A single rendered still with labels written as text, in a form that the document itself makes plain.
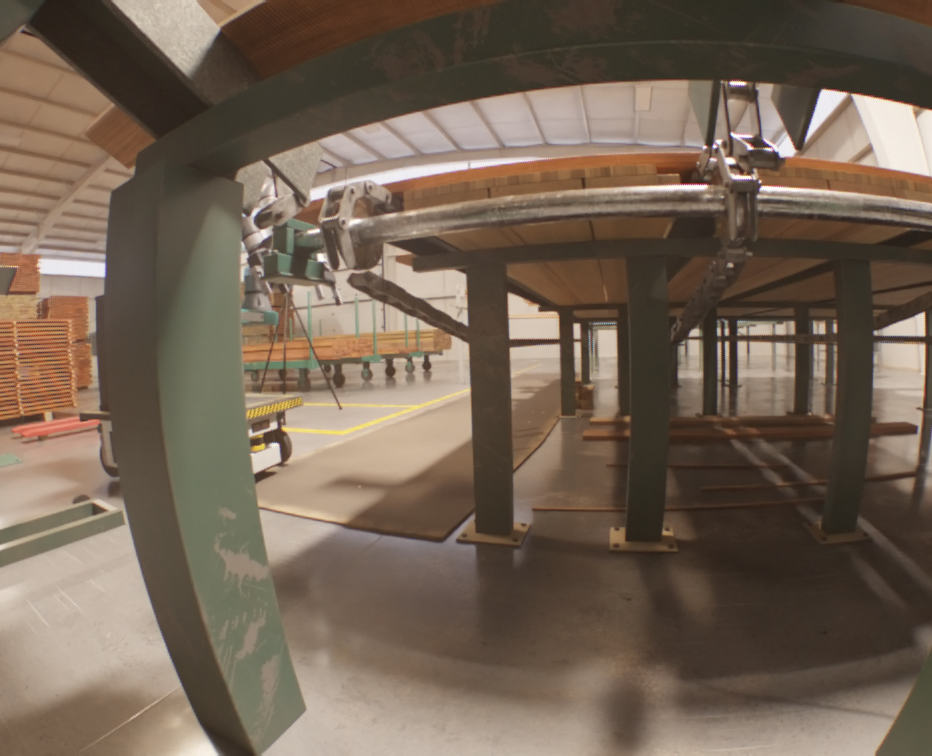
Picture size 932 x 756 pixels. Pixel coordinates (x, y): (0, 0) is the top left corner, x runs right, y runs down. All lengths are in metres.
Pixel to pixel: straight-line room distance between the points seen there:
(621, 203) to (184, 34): 0.62
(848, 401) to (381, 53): 1.23
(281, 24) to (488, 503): 1.14
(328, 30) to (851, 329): 1.25
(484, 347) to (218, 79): 0.89
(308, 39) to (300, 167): 0.18
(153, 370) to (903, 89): 0.74
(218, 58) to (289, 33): 0.09
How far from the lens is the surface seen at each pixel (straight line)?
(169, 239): 0.50
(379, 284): 0.85
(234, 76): 0.60
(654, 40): 0.36
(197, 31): 0.58
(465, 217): 0.73
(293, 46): 0.60
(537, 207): 0.71
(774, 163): 0.53
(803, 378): 3.41
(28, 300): 11.34
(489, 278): 1.17
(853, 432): 1.33
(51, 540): 1.60
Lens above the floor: 0.54
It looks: 4 degrees down
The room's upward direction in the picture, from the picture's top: 2 degrees counter-clockwise
